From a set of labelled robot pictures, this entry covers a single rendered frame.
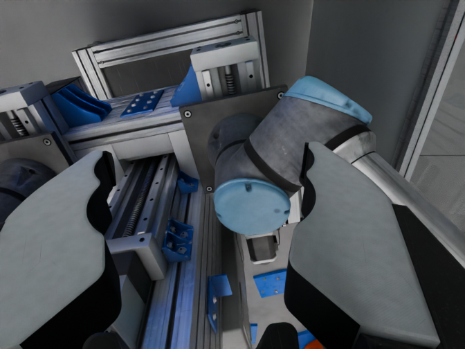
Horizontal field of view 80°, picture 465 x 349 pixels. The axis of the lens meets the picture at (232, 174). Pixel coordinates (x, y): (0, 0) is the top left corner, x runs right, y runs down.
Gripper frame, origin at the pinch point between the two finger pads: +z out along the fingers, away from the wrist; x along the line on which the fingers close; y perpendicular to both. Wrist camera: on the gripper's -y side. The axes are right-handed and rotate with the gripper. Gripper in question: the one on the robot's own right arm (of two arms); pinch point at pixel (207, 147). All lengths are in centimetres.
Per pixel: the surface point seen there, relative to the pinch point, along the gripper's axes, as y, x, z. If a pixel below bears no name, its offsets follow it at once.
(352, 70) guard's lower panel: 18, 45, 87
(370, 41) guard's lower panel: 7, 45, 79
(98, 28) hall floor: 7, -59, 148
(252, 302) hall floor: 245, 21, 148
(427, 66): 9, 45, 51
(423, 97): 15, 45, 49
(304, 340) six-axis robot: 314, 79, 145
